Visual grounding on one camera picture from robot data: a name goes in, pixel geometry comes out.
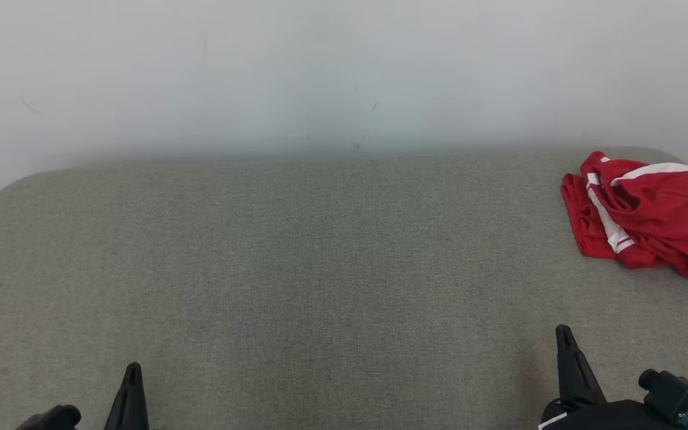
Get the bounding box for grey fabric sofa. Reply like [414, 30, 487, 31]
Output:
[0, 146, 688, 430]

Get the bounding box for red basketball jersey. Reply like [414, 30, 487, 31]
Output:
[561, 171, 638, 269]

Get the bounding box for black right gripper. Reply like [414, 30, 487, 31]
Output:
[538, 324, 688, 430]

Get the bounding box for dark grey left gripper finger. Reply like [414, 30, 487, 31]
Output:
[103, 362, 151, 430]

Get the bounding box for red shorts with white stripe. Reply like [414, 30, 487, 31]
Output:
[580, 150, 688, 282]

